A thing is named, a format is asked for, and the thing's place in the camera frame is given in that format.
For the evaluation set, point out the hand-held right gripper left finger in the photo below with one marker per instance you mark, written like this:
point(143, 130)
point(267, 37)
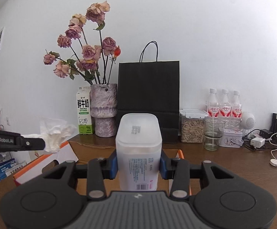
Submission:
point(113, 167)

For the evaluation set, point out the black paper bag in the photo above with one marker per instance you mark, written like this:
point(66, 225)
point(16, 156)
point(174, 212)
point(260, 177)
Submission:
point(148, 88)

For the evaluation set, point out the red cardboard box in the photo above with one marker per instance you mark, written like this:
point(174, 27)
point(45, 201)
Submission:
point(62, 153)

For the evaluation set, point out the blue printed packets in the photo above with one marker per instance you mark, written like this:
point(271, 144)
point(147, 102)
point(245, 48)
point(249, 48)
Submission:
point(2, 169)

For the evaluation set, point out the purple textured vase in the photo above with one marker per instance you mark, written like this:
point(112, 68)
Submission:
point(103, 109)

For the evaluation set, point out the clear glass cup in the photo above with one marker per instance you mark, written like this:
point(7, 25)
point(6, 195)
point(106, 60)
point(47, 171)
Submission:
point(214, 127)
point(211, 144)

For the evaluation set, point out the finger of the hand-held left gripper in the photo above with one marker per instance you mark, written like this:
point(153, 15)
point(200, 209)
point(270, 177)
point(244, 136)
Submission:
point(21, 144)

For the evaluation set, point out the white green milk carton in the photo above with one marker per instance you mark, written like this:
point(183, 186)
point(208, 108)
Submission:
point(84, 114)

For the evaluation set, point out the water bottle red label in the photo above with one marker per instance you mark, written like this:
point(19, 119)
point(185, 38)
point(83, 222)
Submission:
point(225, 108)
point(212, 107)
point(236, 109)

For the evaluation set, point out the black charger block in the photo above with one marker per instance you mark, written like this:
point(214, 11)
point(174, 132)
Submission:
point(265, 133)

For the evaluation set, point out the white wall socket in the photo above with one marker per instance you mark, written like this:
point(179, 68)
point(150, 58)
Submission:
point(8, 121)

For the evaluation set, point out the white round speaker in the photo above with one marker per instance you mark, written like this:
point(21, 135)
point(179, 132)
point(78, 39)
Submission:
point(247, 121)

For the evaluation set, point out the white plastic canister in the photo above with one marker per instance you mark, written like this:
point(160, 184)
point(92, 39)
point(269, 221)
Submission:
point(138, 143)

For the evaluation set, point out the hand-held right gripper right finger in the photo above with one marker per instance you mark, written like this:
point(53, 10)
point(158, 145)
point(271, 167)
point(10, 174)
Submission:
point(162, 169)

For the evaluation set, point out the dried pink rose bouquet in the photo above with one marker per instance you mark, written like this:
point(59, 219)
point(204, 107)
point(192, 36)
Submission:
point(88, 52)

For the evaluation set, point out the white printed tin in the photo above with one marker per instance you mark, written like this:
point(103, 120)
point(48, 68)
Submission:
point(231, 139)

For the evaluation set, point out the white plug adapter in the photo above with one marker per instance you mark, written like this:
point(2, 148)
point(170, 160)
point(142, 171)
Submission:
point(256, 143)

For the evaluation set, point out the clear jar of seeds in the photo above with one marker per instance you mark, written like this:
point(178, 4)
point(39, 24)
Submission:
point(192, 130)

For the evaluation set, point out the black rectangular device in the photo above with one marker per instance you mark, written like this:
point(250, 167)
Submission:
point(275, 124)

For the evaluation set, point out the white tissue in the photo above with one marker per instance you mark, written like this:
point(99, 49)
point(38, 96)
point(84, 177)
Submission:
point(54, 133)

